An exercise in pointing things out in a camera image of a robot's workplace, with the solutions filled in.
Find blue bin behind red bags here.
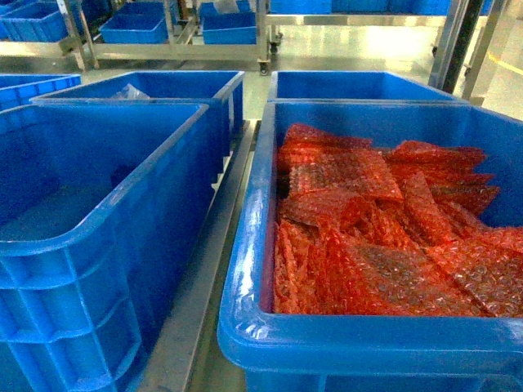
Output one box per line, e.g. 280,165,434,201
268,70,463,103

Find blue bin behind empty one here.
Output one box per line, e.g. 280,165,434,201
31,70,245,156

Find blue bin with red bags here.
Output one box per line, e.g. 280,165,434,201
217,100,522,391

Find empty blue bin front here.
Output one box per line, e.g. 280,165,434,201
1,102,222,391

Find far left blue bin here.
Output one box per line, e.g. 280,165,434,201
0,73,82,111

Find red bubble wrap bags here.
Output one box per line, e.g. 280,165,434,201
273,123,522,318

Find stainless steel flow rack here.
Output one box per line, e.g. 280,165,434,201
137,119,261,391

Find background steel cart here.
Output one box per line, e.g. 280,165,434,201
58,1,282,75

